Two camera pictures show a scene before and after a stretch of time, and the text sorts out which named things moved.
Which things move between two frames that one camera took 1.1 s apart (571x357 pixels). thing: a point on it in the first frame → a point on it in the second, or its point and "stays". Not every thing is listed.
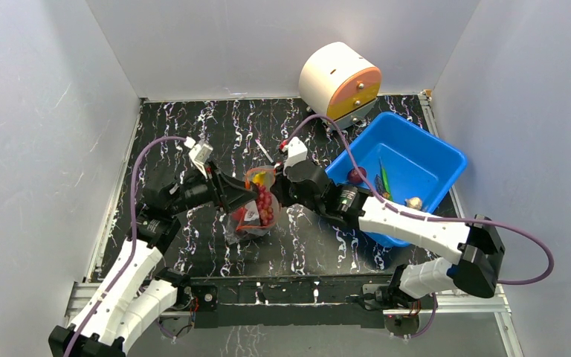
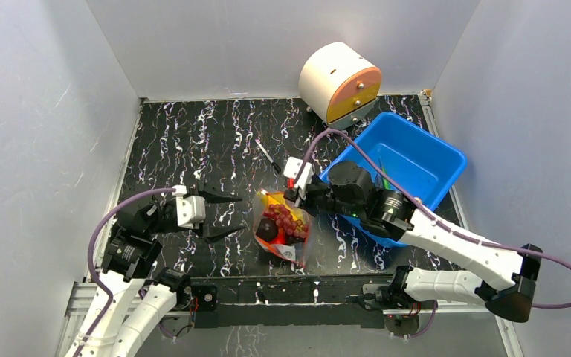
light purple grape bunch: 265,205 → 283,217
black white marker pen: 265,152 stays
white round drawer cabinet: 339,80 stays
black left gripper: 218,184 → 215,198
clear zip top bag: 258,217 → 282,226
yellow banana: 258,178 → 273,198
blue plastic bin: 402,164 stays
